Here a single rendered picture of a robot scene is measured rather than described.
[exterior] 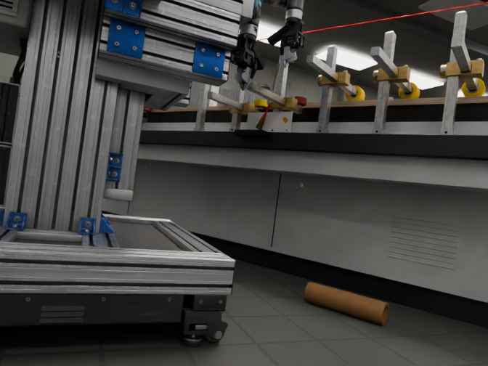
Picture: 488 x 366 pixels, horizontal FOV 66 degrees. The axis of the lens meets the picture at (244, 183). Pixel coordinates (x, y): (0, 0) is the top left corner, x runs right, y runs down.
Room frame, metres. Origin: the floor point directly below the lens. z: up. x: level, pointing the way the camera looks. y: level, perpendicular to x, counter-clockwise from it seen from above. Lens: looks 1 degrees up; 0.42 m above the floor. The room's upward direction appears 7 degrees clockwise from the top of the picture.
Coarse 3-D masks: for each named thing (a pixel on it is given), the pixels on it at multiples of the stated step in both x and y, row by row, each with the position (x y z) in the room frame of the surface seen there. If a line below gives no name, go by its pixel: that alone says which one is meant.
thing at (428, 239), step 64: (192, 128) 2.45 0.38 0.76; (192, 192) 2.41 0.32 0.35; (256, 192) 2.12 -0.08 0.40; (320, 192) 1.89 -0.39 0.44; (384, 192) 1.70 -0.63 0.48; (448, 192) 1.55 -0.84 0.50; (256, 256) 2.11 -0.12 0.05; (320, 256) 1.86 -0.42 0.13; (384, 256) 1.68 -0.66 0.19; (448, 256) 1.53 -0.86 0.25
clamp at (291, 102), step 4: (288, 100) 1.77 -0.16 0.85; (292, 100) 1.76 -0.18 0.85; (296, 100) 1.79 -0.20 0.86; (272, 104) 1.83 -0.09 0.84; (276, 104) 1.81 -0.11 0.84; (288, 104) 1.77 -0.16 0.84; (292, 104) 1.77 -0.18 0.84; (296, 104) 1.80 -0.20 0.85; (272, 108) 1.84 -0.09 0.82; (280, 108) 1.82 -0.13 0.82; (284, 108) 1.81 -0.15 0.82; (288, 108) 1.79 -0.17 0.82; (292, 108) 1.78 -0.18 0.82
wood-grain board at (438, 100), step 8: (480, 96) 1.50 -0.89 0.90; (312, 104) 1.94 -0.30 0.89; (336, 104) 1.86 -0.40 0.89; (344, 104) 1.83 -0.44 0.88; (352, 104) 1.81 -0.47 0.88; (360, 104) 1.79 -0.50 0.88; (368, 104) 1.76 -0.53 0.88; (392, 104) 1.70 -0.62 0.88; (400, 104) 1.68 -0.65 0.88; (408, 104) 1.66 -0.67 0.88; (416, 104) 1.64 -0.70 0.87; (424, 104) 1.62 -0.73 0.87; (432, 104) 1.60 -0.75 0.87; (440, 104) 1.58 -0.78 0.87; (152, 112) 2.69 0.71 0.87; (160, 112) 2.65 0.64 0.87; (168, 112) 2.60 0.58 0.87
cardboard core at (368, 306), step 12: (312, 288) 1.47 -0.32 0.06; (324, 288) 1.45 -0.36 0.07; (336, 288) 1.46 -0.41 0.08; (312, 300) 1.47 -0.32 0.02; (324, 300) 1.43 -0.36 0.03; (336, 300) 1.40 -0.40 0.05; (348, 300) 1.38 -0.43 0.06; (360, 300) 1.36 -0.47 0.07; (372, 300) 1.35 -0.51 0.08; (348, 312) 1.38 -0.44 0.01; (360, 312) 1.35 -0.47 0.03; (372, 312) 1.32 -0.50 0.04; (384, 312) 1.37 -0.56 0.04; (384, 324) 1.34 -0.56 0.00
